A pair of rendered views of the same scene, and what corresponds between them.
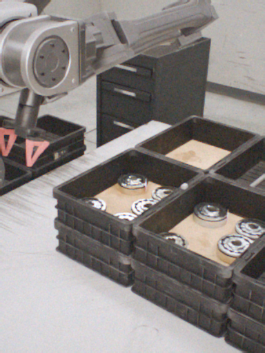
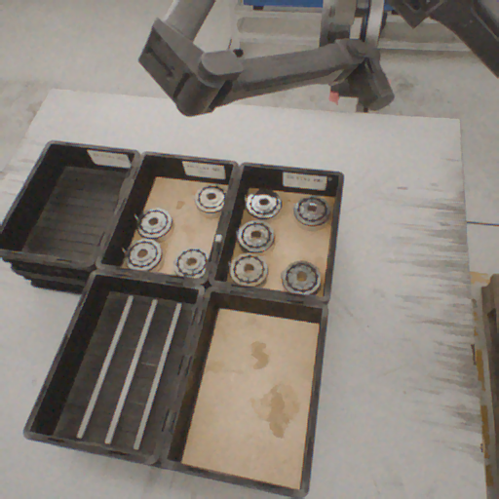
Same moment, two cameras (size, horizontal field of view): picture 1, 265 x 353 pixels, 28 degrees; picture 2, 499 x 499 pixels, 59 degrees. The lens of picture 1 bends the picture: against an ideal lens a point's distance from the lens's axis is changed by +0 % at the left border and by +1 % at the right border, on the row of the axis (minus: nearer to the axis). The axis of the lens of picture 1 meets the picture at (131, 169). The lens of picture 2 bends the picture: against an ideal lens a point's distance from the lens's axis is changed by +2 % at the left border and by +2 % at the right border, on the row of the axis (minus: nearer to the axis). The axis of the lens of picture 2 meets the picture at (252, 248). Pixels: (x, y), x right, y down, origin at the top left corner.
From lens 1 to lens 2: 203 cm
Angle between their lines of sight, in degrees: 91
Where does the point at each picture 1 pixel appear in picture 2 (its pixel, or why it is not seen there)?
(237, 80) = not seen: outside the picture
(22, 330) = (294, 146)
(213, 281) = (160, 168)
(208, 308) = not seen: hidden behind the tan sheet
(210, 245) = (180, 228)
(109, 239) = (266, 184)
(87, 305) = not seen: hidden behind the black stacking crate
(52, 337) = (272, 151)
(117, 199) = (302, 251)
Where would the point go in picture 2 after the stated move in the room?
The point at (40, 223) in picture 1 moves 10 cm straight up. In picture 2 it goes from (383, 248) to (390, 230)
